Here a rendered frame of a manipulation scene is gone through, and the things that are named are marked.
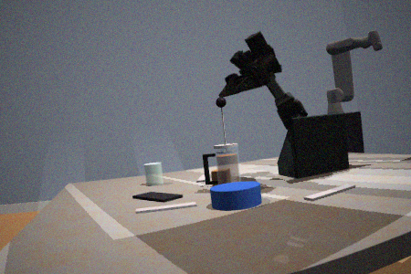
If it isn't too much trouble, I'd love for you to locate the french press coffee maker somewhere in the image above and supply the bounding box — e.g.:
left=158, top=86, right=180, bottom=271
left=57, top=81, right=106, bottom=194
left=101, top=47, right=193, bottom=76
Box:
left=203, top=97, right=241, bottom=185

